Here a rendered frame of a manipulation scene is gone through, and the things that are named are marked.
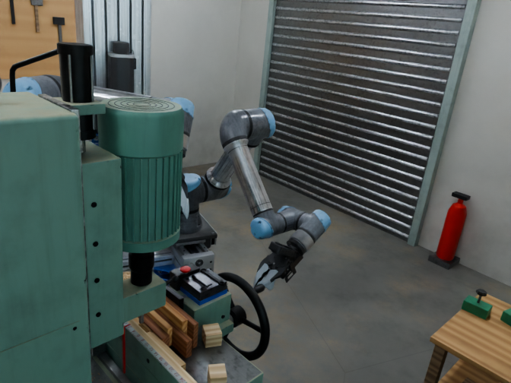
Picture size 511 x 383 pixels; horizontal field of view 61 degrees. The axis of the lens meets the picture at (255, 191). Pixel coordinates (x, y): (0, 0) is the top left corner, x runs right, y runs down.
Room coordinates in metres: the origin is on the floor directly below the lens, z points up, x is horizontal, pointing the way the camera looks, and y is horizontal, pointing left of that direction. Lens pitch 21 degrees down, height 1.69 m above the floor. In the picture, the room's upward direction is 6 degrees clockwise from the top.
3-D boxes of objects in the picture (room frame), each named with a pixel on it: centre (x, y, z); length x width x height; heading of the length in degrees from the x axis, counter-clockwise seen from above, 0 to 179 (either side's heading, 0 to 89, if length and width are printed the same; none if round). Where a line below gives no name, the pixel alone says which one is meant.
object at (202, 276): (1.06, 0.14, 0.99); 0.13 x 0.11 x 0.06; 47
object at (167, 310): (0.97, 0.22, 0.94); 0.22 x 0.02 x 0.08; 47
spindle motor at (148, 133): (0.91, 0.25, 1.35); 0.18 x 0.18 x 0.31
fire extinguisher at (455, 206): (3.21, -1.60, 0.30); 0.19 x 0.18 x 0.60; 134
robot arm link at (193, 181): (1.74, 0.29, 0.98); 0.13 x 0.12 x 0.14; 133
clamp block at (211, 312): (1.06, 0.13, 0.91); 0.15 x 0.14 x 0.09; 47
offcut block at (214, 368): (0.78, 0.04, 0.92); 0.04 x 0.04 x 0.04; 14
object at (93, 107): (0.80, 0.35, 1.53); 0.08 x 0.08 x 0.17; 47
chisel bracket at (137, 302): (0.89, 0.27, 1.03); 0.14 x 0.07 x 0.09; 137
